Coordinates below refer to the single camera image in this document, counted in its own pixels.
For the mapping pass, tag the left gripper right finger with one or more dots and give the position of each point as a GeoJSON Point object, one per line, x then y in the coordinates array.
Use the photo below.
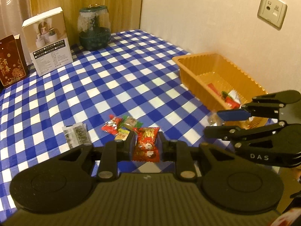
{"type": "Point", "coordinates": [178, 152]}

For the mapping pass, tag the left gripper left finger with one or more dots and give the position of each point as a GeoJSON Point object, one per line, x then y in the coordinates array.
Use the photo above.
{"type": "Point", "coordinates": [112, 153]}

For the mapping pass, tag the yellow green candy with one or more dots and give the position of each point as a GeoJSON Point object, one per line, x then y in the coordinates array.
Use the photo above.
{"type": "Point", "coordinates": [122, 134]}

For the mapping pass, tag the red candy with figure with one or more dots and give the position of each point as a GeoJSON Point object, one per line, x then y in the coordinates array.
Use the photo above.
{"type": "Point", "coordinates": [145, 149]}

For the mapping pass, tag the small red candy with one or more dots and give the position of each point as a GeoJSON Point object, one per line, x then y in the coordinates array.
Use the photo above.
{"type": "Point", "coordinates": [112, 125]}

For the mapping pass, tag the grey seaweed snack packet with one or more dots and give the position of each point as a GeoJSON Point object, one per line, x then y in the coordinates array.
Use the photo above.
{"type": "Point", "coordinates": [76, 135]}

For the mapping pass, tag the white green snack bar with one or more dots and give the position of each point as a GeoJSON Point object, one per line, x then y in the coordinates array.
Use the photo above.
{"type": "Point", "coordinates": [233, 94]}

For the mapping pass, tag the large red snack packet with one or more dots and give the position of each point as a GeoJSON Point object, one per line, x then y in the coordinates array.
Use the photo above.
{"type": "Point", "coordinates": [214, 89]}

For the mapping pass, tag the dark red candy packet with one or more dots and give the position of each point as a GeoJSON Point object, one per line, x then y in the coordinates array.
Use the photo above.
{"type": "Point", "coordinates": [231, 103]}

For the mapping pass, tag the blue white checkered tablecloth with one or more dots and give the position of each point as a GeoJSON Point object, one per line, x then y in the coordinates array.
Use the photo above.
{"type": "Point", "coordinates": [135, 75]}

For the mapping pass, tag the orange plastic tray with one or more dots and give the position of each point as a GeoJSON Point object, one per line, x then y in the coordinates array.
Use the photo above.
{"type": "Point", "coordinates": [199, 70]}

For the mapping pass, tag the green glass jar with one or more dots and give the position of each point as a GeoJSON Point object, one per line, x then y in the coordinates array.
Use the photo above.
{"type": "Point", "coordinates": [94, 27]}

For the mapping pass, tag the red decorated tea box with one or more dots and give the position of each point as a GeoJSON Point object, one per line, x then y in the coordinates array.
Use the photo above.
{"type": "Point", "coordinates": [13, 63]}

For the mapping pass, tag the white product box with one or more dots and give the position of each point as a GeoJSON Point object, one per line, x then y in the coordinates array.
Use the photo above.
{"type": "Point", "coordinates": [47, 41]}

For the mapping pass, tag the pink curtain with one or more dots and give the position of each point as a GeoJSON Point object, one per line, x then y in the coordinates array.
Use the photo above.
{"type": "Point", "coordinates": [12, 15]}

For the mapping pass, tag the network wall outlet plate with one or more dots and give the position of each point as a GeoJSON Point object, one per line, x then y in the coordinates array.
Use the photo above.
{"type": "Point", "coordinates": [273, 12]}

